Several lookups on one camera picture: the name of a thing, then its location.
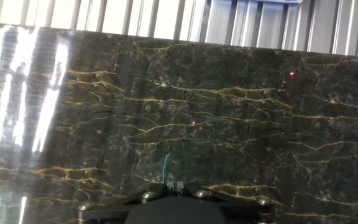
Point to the black marble pattern mat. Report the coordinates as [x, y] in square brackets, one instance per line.
[213, 124]

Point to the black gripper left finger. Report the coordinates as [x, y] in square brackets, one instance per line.
[104, 214]

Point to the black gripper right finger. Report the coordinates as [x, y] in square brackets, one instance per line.
[247, 214]

